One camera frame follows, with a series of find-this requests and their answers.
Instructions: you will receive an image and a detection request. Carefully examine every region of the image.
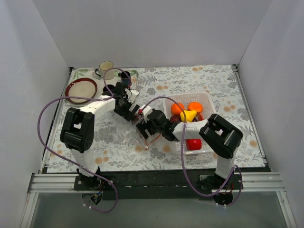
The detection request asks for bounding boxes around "fake dark beet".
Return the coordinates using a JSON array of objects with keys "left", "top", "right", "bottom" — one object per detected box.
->
[{"left": 170, "top": 115, "right": 181, "bottom": 123}]

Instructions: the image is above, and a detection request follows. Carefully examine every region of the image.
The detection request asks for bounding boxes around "fake whole orange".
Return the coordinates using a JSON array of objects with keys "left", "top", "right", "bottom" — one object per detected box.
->
[{"left": 171, "top": 103, "right": 185, "bottom": 115}]

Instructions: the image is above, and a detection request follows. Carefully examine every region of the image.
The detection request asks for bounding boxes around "fake yellow lemon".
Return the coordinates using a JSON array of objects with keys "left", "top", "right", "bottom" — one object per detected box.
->
[{"left": 180, "top": 110, "right": 197, "bottom": 122}]

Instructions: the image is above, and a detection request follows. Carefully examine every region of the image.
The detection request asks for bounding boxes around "fake orange half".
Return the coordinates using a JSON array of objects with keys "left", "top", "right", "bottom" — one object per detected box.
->
[{"left": 188, "top": 102, "right": 204, "bottom": 113}]

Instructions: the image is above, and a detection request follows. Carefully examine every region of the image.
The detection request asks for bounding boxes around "fake red apple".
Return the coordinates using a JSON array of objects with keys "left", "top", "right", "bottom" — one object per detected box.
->
[{"left": 186, "top": 139, "right": 202, "bottom": 151}]

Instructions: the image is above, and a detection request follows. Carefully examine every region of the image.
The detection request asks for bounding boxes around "fake watermelon slice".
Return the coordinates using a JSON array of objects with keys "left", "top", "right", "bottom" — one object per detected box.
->
[{"left": 197, "top": 112, "right": 204, "bottom": 121}]

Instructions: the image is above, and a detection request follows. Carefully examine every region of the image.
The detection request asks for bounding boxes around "white plastic basket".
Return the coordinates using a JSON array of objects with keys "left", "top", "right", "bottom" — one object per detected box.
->
[{"left": 163, "top": 92, "right": 216, "bottom": 155}]

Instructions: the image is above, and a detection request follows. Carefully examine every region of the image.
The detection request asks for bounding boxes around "clear zip top bag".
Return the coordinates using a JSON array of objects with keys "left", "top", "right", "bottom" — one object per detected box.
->
[{"left": 110, "top": 112, "right": 161, "bottom": 150}]

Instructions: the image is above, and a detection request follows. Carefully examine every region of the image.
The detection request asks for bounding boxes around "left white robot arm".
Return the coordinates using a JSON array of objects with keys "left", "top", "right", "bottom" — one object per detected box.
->
[{"left": 60, "top": 82, "right": 139, "bottom": 190}]

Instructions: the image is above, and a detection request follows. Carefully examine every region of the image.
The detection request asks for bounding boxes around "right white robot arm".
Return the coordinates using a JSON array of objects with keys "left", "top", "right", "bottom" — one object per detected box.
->
[{"left": 136, "top": 108, "right": 243, "bottom": 189}]

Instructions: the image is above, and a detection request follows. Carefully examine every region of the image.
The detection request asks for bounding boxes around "orange patterned cup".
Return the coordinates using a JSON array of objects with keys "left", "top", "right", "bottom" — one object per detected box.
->
[{"left": 103, "top": 85, "right": 115, "bottom": 93}]

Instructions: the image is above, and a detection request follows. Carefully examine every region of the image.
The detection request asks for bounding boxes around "dark blue cup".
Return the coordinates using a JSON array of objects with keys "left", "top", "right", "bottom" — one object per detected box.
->
[{"left": 118, "top": 71, "right": 131, "bottom": 86}]

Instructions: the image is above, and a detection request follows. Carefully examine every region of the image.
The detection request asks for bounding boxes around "floral serving tray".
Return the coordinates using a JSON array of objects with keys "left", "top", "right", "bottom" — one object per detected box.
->
[{"left": 68, "top": 68, "right": 138, "bottom": 98}]

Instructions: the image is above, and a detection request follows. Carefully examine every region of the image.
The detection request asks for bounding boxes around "cream enamel mug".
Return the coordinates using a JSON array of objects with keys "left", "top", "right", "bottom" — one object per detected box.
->
[{"left": 95, "top": 61, "right": 115, "bottom": 80}]

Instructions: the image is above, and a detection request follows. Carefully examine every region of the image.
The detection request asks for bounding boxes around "red rimmed plate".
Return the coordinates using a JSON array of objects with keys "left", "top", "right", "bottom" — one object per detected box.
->
[{"left": 65, "top": 78, "right": 97, "bottom": 98}]

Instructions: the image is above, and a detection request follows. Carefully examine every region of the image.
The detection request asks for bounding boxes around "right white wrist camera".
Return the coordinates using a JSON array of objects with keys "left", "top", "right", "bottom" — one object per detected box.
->
[{"left": 138, "top": 105, "right": 152, "bottom": 122}]

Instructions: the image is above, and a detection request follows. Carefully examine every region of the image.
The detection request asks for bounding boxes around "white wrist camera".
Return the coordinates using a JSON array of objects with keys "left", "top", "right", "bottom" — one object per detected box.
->
[
  {"left": 138, "top": 105, "right": 152, "bottom": 122},
  {"left": 127, "top": 89, "right": 139, "bottom": 104}
]

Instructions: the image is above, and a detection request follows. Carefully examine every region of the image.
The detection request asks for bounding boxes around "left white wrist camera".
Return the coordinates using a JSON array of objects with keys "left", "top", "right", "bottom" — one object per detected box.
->
[{"left": 127, "top": 89, "right": 139, "bottom": 104}]

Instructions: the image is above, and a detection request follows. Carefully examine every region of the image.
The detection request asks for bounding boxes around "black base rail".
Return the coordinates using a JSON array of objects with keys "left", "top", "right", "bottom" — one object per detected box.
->
[{"left": 73, "top": 167, "right": 271, "bottom": 201}]

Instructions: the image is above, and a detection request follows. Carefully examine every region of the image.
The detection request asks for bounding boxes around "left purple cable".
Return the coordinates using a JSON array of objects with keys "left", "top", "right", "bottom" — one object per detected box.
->
[{"left": 37, "top": 68, "right": 133, "bottom": 213}]

